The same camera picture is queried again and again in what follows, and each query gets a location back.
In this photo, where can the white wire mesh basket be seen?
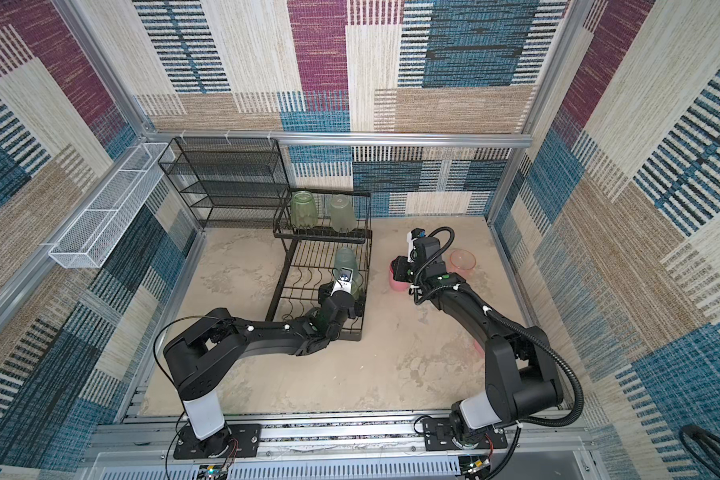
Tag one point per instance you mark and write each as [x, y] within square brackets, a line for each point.
[89, 241]

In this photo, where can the teal frosted cup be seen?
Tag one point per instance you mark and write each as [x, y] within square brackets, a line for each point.
[345, 257]

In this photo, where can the opaque pink cup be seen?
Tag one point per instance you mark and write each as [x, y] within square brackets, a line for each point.
[395, 285]

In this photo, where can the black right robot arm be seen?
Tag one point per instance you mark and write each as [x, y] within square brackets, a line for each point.
[521, 370]

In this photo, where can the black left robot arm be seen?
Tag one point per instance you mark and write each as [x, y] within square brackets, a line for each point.
[200, 357]

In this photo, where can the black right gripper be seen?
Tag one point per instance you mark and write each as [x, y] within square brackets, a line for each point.
[398, 269]

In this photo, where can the black two-tier dish rack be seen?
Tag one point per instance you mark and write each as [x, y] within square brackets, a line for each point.
[310, 253]

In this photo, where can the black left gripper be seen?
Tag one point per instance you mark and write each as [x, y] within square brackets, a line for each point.
[357, 309]

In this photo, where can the aluminium front rail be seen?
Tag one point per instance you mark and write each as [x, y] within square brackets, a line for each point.
[355, 445]

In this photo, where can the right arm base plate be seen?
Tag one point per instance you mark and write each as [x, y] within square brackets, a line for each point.
[444, 433]

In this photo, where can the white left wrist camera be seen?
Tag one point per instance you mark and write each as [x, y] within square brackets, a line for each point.
[343, 280]

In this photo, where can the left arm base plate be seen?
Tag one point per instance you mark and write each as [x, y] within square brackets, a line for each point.
[231, 442]

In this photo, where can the black mesh shelf rack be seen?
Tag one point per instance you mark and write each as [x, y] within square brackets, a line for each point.
[227, 183]

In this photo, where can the pale frosted green cup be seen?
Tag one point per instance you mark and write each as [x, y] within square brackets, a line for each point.
[342, 213]

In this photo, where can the clear pink cup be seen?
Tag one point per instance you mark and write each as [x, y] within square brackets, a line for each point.
[462, 262]

